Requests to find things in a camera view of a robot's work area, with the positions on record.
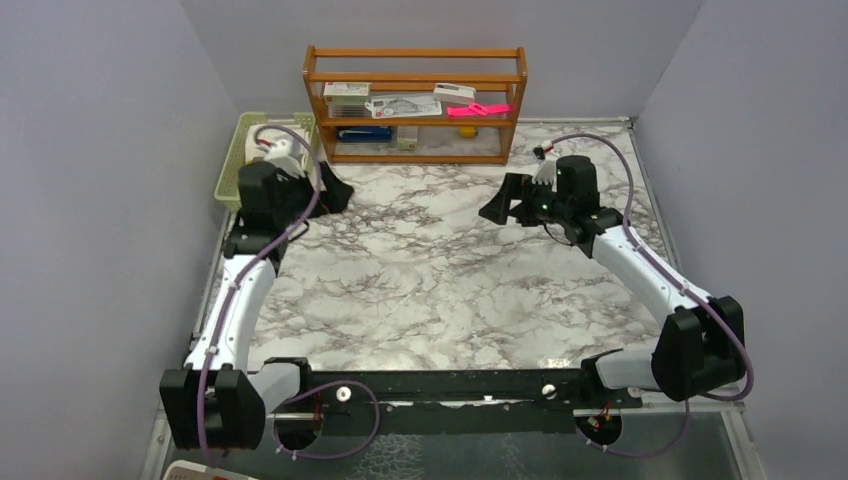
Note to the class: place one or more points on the ruler set package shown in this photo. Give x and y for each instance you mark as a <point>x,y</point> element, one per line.
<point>404,106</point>

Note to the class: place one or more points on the blue object lower shelf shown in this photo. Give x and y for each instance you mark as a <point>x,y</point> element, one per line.
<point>364,134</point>

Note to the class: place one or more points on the white red object bottom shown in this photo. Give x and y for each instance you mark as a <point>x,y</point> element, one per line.
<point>187,470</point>

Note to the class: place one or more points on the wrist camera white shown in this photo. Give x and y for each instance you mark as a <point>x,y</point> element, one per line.
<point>286,159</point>
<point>546,172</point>

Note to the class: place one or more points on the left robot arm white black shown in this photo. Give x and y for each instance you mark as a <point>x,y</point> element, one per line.
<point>213,401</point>

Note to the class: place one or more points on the white device on shelf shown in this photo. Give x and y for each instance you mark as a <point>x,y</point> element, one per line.
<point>454,93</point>

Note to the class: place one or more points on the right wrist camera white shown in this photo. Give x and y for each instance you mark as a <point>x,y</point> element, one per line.
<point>546,172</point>

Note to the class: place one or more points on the white towel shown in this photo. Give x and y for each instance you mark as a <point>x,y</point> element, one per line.
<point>253,153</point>

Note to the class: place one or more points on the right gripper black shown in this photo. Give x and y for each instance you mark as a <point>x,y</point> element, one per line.
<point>514,186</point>

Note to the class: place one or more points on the white box red label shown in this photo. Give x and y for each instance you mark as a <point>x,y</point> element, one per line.
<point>343,91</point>

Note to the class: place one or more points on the green plastic basket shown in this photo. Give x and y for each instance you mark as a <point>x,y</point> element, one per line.
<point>242,149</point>

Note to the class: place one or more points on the yellow object lower shelf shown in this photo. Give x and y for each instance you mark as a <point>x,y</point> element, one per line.
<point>468,132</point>

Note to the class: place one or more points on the pink tool on shelf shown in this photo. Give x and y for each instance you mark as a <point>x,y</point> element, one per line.
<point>478,110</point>

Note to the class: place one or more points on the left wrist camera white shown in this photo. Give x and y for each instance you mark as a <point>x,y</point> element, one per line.
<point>286,159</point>

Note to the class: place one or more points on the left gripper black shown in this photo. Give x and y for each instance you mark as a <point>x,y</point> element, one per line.
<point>333,198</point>

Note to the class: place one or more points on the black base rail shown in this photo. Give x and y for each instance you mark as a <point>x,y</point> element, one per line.
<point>447,402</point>

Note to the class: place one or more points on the wooden shelf rack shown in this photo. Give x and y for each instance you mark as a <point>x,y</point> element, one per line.
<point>499,75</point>

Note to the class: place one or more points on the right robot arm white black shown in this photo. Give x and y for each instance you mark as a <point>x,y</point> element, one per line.
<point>698,347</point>

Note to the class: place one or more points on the small green white box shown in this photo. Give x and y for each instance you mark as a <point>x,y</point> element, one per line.
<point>406,137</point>

